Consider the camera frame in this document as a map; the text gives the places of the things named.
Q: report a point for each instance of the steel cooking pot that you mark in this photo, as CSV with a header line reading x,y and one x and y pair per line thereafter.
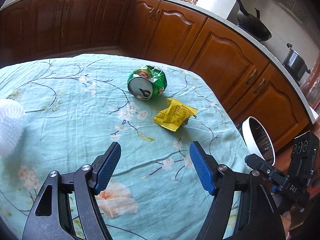
x,y
295,65

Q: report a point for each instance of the yellow snack wrapper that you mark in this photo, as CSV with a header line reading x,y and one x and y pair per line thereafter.
x,y
175,115

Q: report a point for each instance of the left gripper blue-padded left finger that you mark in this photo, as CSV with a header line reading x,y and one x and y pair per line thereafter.
x,y
89,181

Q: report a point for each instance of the teal floral tablecloth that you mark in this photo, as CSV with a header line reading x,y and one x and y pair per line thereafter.
x,y
75,107

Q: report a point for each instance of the wooden kitchen base cabinets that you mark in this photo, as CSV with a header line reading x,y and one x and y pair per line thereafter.
x,y
245,77

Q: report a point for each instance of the right hand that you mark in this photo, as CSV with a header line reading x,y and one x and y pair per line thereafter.
x,y
286,220

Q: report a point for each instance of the crushed green soda can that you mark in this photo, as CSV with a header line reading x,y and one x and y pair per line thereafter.
x,y
147,82

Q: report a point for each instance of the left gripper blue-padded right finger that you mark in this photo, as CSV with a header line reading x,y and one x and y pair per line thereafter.
x,y
219,181

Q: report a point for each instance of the white foam fruit net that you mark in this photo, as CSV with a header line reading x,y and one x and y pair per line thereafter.
x,y
12,125

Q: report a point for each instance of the black frying pan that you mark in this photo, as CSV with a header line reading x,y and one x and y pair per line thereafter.
x,y
252,24

